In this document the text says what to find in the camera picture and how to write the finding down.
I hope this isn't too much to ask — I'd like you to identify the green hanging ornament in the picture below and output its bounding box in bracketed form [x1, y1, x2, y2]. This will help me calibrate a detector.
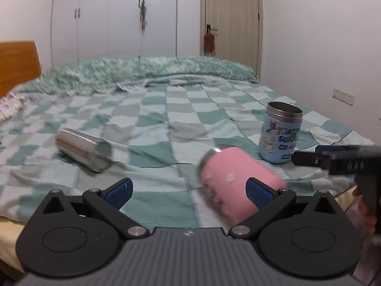
[139, 0, 147, 34]

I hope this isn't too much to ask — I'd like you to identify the blue cartoon cup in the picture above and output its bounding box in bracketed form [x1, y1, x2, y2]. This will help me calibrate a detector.
[258, 101, 303, 164]

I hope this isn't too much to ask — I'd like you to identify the beige wooden door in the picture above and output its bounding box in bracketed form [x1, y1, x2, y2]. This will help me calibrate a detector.
[200, 0, 263, 77]

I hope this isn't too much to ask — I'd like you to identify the wooden headboard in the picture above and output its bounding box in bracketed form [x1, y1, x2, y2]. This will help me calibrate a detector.
[0, 41, 41, 97]

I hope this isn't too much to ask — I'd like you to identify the white wardrobe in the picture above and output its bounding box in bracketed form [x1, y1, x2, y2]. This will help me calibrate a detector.
[50, 0, 178, 66]

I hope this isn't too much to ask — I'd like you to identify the green checkered bed sheet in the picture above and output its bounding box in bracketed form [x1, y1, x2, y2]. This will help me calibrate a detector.
[0, 81, 376, 230]

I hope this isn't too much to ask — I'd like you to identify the purple floral pillow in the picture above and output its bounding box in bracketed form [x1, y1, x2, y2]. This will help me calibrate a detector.
[0, 96, 23, 122]

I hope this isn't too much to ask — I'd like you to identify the black door handle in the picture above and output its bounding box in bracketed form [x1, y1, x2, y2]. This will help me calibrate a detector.
[206, 25, 218, 34]

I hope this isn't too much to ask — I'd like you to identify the white wall socket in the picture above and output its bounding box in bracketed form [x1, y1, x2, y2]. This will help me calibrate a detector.
[333, 88, 355, 106]

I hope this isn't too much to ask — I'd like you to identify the pink insulated cup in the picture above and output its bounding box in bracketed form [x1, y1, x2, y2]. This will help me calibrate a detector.
[198, 145, 286, 226]

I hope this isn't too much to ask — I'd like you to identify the stainless steel cup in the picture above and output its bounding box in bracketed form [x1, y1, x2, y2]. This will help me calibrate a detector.
[55, 128, 113, 173]

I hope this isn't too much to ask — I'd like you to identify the person's right hand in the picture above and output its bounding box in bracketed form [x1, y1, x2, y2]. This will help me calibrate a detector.
[353, 187, 377, 234]

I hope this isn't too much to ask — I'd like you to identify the green floral duvet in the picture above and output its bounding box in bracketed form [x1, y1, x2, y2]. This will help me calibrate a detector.
[11, 56, 259, 95]

